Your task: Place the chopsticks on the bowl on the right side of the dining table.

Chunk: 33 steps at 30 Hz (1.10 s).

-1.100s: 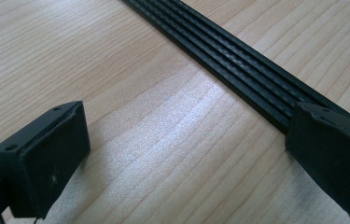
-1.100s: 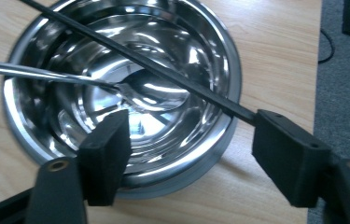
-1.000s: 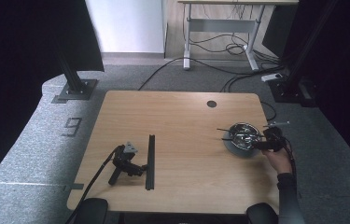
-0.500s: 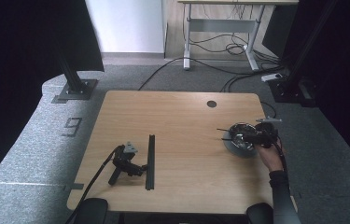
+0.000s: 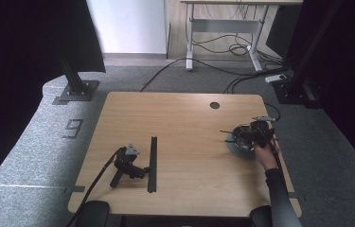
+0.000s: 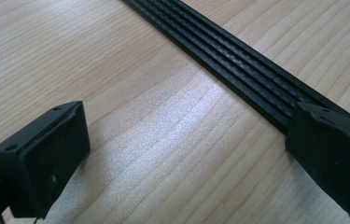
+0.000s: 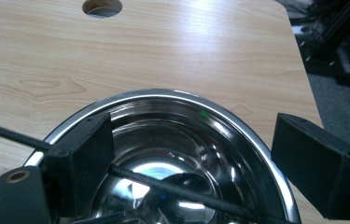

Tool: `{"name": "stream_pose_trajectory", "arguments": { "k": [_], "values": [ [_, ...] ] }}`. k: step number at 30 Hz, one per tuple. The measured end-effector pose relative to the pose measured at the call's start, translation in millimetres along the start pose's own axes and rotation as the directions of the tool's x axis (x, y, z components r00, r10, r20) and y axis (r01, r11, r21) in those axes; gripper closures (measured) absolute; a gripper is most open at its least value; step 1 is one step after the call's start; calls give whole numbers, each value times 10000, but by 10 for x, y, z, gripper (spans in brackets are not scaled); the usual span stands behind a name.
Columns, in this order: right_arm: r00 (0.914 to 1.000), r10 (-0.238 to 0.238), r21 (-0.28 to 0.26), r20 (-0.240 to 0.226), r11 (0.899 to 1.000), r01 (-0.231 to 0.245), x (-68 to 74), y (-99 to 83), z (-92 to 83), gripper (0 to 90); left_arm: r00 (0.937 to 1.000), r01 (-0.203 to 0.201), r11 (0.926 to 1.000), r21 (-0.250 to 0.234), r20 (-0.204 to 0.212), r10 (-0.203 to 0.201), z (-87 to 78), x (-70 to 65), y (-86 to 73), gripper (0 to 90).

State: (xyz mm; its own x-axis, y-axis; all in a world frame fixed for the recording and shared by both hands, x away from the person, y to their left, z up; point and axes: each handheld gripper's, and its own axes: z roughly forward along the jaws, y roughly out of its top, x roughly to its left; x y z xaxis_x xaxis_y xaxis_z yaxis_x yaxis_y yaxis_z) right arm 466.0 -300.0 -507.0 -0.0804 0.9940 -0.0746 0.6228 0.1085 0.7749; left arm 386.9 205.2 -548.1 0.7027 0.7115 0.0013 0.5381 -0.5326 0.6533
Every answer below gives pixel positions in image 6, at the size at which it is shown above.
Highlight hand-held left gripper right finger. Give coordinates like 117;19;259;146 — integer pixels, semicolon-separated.
285;102;350;220

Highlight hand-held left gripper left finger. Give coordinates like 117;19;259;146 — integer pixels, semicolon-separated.
0;100;91;220

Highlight black aluminium profile rail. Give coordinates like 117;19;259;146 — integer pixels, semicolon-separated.
120;0;350;135

